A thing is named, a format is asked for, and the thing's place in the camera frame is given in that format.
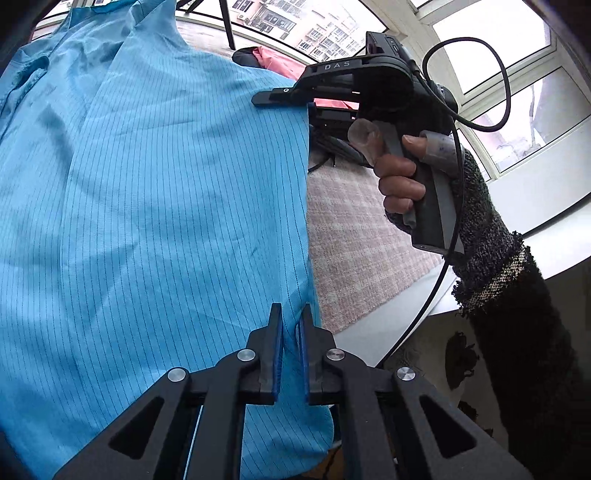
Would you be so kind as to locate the person's right forearm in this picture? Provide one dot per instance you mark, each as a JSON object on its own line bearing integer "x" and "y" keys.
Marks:
{"x": 526, "y": 346}

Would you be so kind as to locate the blue striped work coat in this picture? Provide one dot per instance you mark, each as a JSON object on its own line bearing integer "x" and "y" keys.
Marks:
{"x": 161, "y": 207}

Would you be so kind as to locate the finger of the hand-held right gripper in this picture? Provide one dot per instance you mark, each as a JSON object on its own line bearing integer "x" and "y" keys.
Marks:
{"x": 334, "y": 117}
{"x": 277, "y": 96}

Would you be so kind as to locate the white window frame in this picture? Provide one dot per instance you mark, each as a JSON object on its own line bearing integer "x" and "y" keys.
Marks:
{"x": 466, "y": 97}

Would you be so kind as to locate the small black cloth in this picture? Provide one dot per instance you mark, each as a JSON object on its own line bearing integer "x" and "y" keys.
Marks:
{"x": 244, "y": 57}

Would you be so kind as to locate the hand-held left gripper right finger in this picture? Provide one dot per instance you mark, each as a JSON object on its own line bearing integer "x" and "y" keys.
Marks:
{"x": 303, "y": 364}

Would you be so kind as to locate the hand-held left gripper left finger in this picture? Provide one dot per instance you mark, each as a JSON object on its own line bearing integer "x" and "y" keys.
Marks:
{"x": 278, "y": 355}

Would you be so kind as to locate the person's right hand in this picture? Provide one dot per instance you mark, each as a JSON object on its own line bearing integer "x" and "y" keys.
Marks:
{"x": 401, "y": 184}

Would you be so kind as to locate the pink garment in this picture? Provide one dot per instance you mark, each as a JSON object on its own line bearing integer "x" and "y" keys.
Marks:
{"x": 277, "y": 62}

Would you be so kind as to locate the pink plaid table cover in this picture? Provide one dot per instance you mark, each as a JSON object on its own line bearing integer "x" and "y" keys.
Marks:
{"x": 360, "y": 240}

